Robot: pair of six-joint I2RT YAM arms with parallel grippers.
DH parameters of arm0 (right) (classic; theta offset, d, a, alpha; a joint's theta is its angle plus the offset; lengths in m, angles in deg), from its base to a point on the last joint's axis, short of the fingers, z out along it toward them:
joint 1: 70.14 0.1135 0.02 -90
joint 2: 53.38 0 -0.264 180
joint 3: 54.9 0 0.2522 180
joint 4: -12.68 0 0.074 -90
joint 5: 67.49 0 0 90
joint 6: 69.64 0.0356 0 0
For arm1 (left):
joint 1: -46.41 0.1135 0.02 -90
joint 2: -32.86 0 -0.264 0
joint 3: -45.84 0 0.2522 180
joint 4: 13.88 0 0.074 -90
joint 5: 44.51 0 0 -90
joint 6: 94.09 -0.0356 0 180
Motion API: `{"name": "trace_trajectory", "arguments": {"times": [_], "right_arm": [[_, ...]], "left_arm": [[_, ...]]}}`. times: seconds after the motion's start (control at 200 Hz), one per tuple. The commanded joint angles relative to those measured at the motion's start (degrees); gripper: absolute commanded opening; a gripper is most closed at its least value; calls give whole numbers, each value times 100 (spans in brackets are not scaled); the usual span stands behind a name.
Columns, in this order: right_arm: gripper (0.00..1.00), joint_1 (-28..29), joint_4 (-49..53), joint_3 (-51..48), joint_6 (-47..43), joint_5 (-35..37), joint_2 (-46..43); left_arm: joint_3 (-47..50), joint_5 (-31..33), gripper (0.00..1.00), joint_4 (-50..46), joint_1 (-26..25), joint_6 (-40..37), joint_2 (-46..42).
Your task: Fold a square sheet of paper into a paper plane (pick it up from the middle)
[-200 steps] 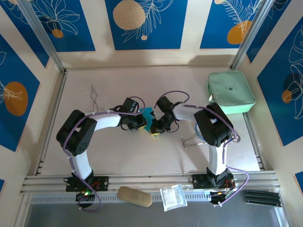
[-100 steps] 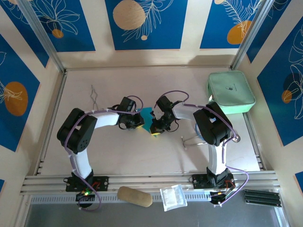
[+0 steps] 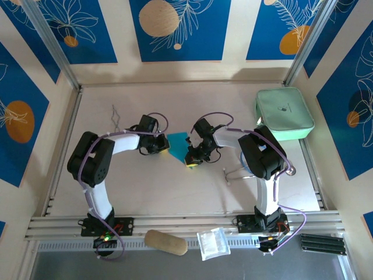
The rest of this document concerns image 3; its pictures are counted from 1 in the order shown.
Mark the blue paper sheet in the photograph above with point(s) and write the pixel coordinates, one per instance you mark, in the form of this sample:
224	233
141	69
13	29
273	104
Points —
177	143

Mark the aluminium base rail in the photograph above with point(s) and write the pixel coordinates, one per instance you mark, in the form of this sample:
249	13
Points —
180	224

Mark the black ribbed block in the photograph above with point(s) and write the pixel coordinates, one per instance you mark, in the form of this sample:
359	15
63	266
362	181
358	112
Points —
323	244

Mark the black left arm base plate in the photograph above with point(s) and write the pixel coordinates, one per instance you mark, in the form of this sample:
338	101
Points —
125	226

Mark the aluminium table side rail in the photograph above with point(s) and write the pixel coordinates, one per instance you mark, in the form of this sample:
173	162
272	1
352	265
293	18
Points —
313	181
64	151

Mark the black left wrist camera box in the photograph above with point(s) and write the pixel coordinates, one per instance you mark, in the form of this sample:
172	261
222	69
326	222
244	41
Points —
147	124

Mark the small black circuit board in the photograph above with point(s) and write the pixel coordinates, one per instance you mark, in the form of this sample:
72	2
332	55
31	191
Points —
269	243
105	243

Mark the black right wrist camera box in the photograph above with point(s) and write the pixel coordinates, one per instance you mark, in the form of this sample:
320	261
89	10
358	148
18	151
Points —
201	126

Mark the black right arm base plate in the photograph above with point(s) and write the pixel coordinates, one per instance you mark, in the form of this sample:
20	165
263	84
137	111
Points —
244	223

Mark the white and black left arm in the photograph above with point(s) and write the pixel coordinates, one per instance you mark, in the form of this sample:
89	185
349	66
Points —
96	157

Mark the white plastic pouch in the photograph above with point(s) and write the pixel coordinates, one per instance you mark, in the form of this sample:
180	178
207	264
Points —
212	243

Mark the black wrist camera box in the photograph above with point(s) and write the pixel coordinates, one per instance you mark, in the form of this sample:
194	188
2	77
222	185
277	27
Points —
201	126
147	124

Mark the aluminium frame post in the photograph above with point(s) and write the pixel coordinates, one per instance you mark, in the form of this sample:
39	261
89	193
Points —
309	43
49	43

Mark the mint green zip case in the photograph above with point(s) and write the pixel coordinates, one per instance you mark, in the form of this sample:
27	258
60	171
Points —
282	113

